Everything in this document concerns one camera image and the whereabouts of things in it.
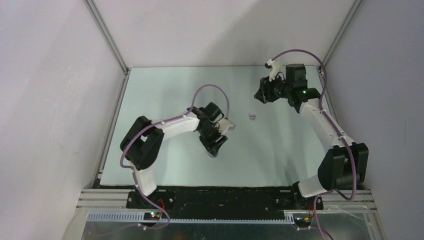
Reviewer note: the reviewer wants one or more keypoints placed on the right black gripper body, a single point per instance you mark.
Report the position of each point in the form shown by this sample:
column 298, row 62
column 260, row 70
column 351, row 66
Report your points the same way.
column 284, row 87

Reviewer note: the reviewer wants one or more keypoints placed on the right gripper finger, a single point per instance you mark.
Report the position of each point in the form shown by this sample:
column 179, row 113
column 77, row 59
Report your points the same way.
column 263, row 90
column 271, row 93

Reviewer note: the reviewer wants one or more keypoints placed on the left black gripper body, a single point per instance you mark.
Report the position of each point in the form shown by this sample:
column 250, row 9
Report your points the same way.
column 210, row 134

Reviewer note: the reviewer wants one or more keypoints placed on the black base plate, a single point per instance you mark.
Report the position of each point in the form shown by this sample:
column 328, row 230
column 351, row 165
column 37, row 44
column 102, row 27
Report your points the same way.
column 227, row 203

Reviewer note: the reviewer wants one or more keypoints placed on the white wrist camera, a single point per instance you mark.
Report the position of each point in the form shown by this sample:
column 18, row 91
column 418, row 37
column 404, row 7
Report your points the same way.
column 274, row 67
column 224, row 125

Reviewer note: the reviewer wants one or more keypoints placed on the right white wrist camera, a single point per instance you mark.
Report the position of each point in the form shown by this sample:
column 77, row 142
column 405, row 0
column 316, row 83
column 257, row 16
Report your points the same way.
column 274, row 67

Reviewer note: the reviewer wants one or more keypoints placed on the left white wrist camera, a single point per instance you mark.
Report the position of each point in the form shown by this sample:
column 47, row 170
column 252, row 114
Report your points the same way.
column 224, row 125

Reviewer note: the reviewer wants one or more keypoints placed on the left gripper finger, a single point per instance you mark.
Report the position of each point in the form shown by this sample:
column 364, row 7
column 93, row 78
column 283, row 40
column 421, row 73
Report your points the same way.
column 207, row 144
column 218, row 143

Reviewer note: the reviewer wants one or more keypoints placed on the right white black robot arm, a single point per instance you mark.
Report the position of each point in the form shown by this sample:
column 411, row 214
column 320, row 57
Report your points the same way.
column 345, row 162

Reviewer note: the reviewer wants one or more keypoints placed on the right aluminium corner post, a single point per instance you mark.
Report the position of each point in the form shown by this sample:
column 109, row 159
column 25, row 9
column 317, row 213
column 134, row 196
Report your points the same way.
column 349, row 17

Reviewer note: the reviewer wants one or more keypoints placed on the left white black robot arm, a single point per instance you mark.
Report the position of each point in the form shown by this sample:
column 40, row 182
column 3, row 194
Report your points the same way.
column 141, row 145

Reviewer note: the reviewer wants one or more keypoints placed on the aluminium frame rail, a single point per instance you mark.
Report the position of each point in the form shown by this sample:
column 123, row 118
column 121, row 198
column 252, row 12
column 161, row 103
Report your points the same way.
column 116, row 199

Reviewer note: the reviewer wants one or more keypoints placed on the left aluminium corner post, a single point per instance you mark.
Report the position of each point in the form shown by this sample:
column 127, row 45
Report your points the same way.
column 106, row 34

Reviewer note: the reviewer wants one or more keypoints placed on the grey cable duct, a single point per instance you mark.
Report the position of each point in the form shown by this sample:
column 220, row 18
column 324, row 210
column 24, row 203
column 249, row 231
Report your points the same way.
column 140, row 217

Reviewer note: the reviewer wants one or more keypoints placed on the aluminium corner post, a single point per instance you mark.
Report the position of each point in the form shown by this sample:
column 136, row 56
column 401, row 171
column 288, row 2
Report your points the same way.
column 349, row 17
column 106, row 34

